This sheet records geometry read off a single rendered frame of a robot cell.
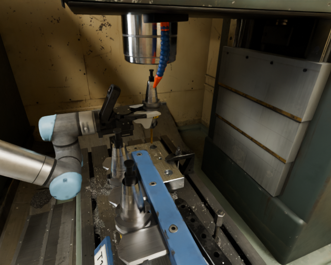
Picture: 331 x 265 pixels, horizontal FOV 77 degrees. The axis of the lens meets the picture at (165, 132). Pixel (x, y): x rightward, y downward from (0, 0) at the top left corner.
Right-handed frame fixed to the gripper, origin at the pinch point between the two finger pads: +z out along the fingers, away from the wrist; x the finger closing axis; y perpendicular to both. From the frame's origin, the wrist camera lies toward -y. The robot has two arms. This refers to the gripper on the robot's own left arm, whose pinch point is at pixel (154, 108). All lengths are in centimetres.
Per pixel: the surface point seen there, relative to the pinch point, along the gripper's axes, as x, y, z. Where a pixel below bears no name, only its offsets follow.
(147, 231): 43.0, 2.7, -14.7
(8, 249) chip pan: -7, 57, -62
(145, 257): 46.9, 2.7, -16.1
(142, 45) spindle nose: 6.7, -21.0, -5.3
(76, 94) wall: -100, 23, -30
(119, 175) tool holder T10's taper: 30.1, 0.9, -16.9
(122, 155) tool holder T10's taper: 29.6, -3.4, -15.9
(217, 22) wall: -93, -26, 81
